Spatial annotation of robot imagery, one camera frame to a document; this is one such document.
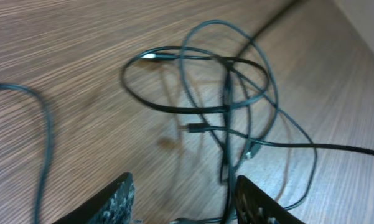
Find thick black USB cable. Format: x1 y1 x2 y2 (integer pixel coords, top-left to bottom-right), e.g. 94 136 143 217
0 0 302 224

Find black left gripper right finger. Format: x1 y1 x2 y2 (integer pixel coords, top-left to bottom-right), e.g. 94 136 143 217
235 175 304 224

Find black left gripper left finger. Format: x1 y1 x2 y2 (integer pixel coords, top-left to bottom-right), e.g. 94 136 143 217
55 172 135 224

